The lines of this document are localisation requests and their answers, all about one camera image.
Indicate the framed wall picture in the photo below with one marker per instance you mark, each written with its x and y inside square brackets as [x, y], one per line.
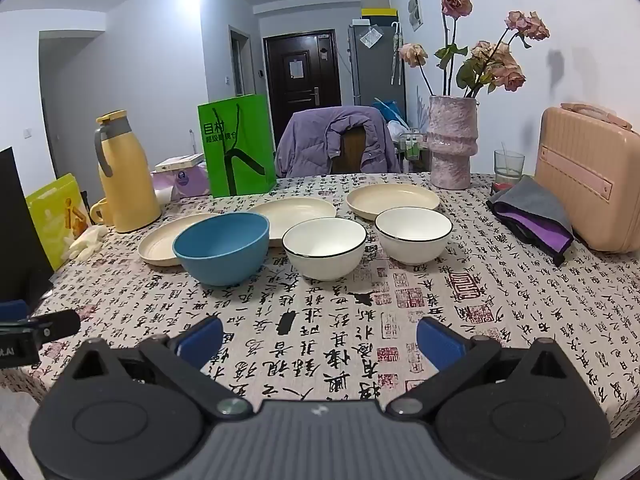
[415, 10]

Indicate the green paper bag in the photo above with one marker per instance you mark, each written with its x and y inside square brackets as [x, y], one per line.
[250, 130]

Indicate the dark entrance door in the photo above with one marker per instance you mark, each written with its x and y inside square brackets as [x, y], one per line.
[300, 60]

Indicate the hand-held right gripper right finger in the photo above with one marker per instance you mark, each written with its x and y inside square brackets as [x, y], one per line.
[437, 347]

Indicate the yellow thermos jug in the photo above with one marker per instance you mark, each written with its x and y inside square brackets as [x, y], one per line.
[130, 185]

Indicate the white rubber gloves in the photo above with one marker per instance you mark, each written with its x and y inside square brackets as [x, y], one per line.
[85, 245]

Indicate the grey refrigerator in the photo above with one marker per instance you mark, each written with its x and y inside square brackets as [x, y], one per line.
[365, 75]

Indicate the cream round plate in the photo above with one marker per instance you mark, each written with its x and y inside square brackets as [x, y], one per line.
[295, 210]
[392, 200]
[160, 245]

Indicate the pink textured vase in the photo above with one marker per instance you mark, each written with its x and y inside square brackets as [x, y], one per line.
[452, 145]

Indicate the red box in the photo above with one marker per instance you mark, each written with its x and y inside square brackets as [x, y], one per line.
[500, 188]

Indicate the pink hard case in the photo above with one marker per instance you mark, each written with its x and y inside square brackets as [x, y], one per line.
[590, 190]

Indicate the wooden chair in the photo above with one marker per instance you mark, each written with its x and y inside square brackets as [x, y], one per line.
[350, 152]

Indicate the black monitor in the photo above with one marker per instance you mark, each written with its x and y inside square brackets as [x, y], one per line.
[20, 235]

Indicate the white flat box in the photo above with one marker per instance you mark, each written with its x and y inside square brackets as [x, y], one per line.
[177, 162]

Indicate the grey and purple cloth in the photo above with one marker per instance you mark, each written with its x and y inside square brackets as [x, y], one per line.
[535, 205]

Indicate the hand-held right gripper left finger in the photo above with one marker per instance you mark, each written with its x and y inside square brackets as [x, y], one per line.
[200, 342]

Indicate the white folded umbrella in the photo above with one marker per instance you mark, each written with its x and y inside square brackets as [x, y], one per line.
[396, 60]

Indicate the grey inner doorway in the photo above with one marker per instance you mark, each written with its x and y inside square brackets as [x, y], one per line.
[240, 65]

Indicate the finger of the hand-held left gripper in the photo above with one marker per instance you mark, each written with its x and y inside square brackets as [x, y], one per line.
[12, 310]
[55, 324]

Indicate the yellow-green snack box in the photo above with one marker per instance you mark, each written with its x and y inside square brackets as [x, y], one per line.
[50, 220]

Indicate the blue bowl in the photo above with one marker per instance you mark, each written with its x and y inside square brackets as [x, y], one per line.
[220, 255]

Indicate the calligraphy printed tablecloth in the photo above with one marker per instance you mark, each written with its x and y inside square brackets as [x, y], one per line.
[325, 300]

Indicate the white bowl with black rim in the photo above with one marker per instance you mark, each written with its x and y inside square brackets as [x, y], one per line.
[325, 255]
[412, 245]

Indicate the purple tissue pack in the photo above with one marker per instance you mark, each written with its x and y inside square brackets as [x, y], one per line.
[185, 182]

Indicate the purple padded jacket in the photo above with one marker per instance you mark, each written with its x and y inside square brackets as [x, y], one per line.
[305, 145]

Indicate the clear drinking straw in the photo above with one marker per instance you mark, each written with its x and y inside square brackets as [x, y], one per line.
[505, 155]

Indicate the yellow box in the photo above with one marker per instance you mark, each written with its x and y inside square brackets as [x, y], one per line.
[380, 13]

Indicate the clear glass cup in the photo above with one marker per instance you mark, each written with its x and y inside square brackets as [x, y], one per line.
[510, 170]

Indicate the blue and white plastic bags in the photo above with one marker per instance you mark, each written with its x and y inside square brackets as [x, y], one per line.
[392, 110]

